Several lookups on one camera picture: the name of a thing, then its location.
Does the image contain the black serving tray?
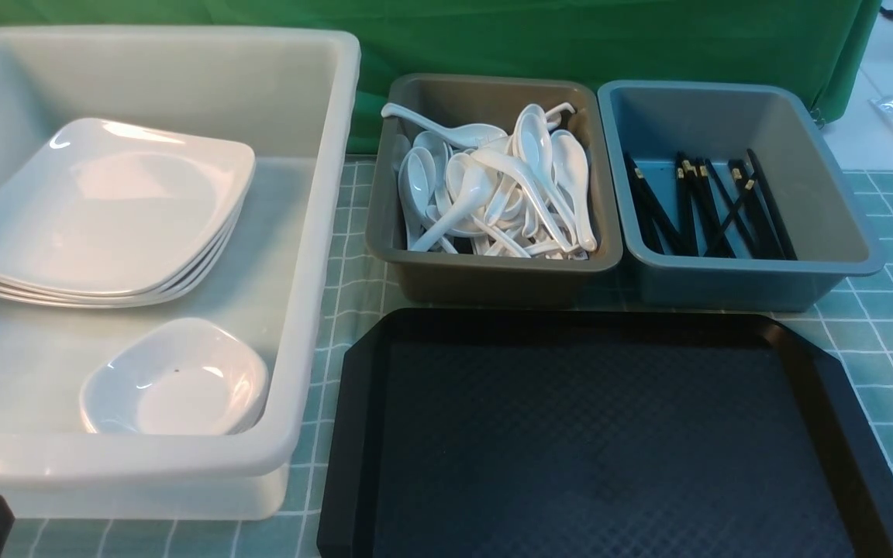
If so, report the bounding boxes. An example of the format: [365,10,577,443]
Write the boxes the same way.
[316,308,893,557]

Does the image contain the black chopsticks in bin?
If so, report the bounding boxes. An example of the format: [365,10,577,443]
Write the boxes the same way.
[622,148,798,261]

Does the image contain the green checked tablecloth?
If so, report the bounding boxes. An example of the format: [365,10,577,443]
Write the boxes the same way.
[3,160,893,557]

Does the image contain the green backdrop cloth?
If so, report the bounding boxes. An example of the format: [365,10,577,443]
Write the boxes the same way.
[0,1,880,154]

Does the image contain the large white plastic tub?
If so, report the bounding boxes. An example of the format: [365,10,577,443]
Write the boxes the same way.
[0,26,360,520]

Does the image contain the large white square plate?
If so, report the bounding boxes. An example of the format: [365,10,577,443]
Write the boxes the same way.
[0,118,256,308]

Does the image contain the pile of white spoons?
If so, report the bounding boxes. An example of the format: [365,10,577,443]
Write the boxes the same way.
[381,102,598,260]

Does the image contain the stack of white plates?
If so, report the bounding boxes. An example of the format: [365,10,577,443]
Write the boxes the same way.
[0,195,245,308]

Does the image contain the small white square dish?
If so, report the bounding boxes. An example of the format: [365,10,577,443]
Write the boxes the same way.
[79,317,270,436]

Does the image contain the blue-grey plastic bin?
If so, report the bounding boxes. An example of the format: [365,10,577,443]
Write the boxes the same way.
[598,81,885,312]

